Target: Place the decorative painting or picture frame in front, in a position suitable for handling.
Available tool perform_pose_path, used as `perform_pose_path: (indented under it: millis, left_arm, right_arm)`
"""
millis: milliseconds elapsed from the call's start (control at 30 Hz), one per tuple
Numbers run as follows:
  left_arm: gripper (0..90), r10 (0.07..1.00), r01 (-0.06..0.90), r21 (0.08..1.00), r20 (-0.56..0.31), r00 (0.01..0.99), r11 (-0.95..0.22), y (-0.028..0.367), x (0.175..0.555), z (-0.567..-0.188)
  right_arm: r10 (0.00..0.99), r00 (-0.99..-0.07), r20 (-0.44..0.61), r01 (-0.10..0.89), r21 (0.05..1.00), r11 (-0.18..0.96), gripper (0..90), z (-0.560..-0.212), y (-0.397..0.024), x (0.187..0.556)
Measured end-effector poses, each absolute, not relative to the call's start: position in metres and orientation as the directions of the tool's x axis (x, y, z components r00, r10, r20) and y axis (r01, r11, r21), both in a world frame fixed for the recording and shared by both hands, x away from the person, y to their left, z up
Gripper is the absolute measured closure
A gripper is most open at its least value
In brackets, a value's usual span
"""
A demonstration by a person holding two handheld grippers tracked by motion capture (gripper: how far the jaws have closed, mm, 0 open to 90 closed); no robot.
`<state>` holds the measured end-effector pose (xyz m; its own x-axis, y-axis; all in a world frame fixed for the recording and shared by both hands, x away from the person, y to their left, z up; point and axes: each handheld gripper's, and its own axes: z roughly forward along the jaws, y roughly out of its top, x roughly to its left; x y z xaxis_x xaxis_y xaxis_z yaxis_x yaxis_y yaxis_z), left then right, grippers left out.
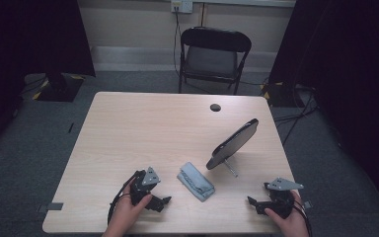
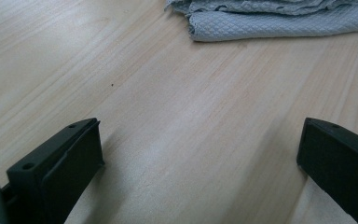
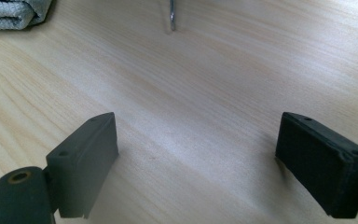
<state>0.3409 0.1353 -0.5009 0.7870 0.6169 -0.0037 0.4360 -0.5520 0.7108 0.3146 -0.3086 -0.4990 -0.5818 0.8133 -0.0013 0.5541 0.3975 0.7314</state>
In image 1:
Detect black floor cables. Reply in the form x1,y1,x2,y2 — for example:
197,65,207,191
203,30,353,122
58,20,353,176
272,84,320,146

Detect right hand-held gripper cable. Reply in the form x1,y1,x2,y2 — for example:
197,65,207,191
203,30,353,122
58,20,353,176
292,197,313,237

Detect white wall socket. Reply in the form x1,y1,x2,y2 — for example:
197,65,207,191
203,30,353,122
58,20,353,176
171,0,194,15

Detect black stand base yellow tape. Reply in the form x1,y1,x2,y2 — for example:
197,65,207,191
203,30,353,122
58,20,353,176
260,81,305,108
32,72,86,103

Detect person's left hand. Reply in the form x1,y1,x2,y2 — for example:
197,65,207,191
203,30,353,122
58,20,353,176
112,186,153,230

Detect grey cloth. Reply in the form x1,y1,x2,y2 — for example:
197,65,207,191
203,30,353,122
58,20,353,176
177,161,216,202

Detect black curtain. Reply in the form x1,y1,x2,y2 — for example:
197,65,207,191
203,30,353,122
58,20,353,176
269,0,379,209
0,0,97,156

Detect person's right hand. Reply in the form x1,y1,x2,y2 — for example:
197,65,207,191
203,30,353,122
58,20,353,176
265,191,310,237

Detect black cable from wall socket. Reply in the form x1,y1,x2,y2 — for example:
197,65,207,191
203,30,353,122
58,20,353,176
173,9,183,77

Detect hand-held gripper cable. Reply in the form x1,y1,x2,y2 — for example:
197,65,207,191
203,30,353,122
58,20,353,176
292,197,313,237
107,174,138,225

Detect left hand-held gripper cable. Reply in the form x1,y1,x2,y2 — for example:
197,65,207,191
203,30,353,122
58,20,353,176
107,174,138,225

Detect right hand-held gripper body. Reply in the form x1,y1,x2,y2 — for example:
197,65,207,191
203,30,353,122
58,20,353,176
263,177,304,219

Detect black folding chair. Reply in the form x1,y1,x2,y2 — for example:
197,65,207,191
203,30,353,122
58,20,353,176
178,27,253,96

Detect black plastic piece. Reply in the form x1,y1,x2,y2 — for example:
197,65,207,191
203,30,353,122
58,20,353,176
205,118,260,178

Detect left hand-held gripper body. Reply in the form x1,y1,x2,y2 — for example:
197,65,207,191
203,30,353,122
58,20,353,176
129,166,162,206

